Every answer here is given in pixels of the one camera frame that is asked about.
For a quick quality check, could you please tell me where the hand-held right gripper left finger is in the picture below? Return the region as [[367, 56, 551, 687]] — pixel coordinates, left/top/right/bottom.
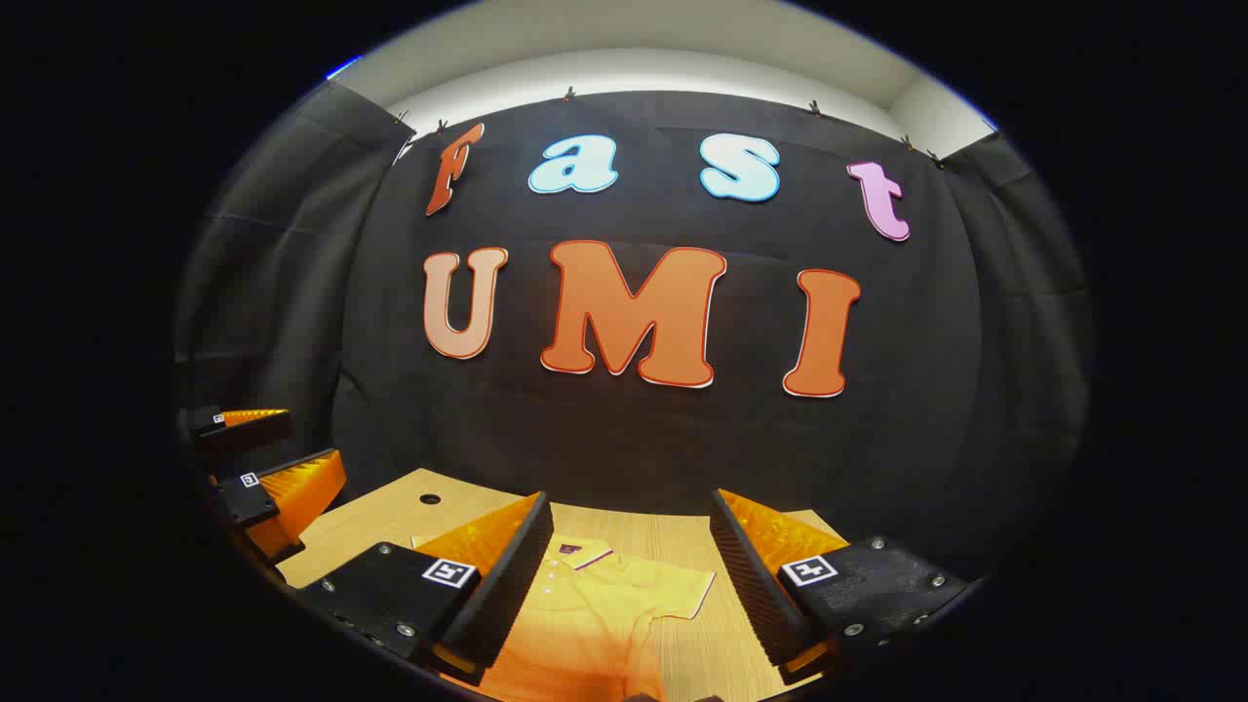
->
[[297, 491, 555, 685]]

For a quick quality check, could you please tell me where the orange T-shirt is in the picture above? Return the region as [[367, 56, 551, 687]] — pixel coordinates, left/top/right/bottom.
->
[[409, 531, 718, 702]]

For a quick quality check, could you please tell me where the black backdrop cloth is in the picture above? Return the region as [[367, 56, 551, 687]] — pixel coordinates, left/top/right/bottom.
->
[[175, 83, 1093, 586]]

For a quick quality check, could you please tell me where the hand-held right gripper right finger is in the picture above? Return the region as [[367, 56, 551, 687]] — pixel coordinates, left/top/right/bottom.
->
[[709, 487, 978, 685]]

